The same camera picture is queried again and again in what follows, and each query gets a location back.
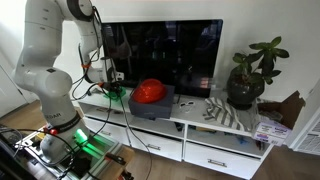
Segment white louvered cabinet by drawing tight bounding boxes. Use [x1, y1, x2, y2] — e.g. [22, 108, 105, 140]
[289, 79, 320, 157]

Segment white TV cabinet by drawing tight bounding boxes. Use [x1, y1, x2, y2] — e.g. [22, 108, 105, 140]
[75, 87, 284, 180]

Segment small green box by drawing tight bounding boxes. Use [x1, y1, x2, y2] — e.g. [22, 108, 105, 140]
[103, 85, 128, 101]

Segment robot base platform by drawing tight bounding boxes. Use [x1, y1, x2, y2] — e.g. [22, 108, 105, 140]
[0, 126, 134, 180]

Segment white box with purple print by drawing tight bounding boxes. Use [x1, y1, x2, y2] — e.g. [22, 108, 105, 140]
[252, 120, 293, 147]

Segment white cabinet drawer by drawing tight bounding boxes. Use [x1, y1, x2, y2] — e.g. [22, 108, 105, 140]
[83, 117, 131, 146]
[127, 128, 184, 163]
[184, 141, 262, 180]

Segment dark round plant pot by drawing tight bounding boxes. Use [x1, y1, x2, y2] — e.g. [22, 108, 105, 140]
[226, 71, 266, 111]

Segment dark blue box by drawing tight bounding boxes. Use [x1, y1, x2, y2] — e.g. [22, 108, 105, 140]
[127, 84, 176, 120]

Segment brown cardboard piece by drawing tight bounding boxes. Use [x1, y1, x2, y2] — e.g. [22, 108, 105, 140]
[257, 90, 306, 130]

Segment grey white striped cloth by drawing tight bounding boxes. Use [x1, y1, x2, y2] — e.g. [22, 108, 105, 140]
[203, 97, 254, 132]

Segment white frame sunglasses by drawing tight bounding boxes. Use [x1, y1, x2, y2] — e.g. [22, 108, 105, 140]
[178, 99, 195, 110]

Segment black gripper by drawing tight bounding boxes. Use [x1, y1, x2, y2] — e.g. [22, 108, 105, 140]
[99, 79, 139, 99]

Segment black flat screen TV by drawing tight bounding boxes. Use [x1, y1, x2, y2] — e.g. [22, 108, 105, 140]
[100, 19, 224, 99]

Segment green leafy plant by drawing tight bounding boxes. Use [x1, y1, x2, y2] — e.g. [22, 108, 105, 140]
[232, 35, 290, 86]

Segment red dome helmet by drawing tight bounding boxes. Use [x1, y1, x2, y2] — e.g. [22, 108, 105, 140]
[132, 78, 168, 104]

